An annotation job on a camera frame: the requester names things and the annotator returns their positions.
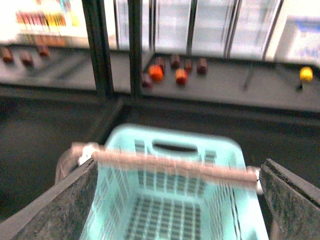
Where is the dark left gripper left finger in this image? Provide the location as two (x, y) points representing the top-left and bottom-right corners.
(0, 159), (98, 240)

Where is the shelf with colourful products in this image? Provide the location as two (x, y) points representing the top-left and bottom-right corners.
(15, 0), (86, 47)

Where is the red yellow apple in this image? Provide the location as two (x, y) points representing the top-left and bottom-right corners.
(175, 68), (188, 86)

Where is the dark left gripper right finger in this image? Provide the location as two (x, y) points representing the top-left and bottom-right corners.
(259, 159), (320, 240)

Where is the glass door refrigerator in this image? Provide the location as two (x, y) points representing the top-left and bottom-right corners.
(113, 0), (283, 62)

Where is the light blue plastic basket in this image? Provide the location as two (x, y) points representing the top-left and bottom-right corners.
(80, 124), (268, 240)

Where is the black metal shelf post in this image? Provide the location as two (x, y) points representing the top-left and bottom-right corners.
(127, 0), (142, 99)
(82, 0), (114, 97)

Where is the yellow fruit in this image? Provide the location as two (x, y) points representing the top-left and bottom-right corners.
(299, 66), (313, 82)

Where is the orange red apple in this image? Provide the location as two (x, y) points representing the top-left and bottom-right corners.
(148, 64), (164, 82)

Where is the dark red fruit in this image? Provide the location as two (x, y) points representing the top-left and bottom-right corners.
(37, 45), (50, 58)
(170, 54), (181, 70)
(0, 47), (13, 63)
(20, 51), (34, 66)
(196, 58), (208, 75)

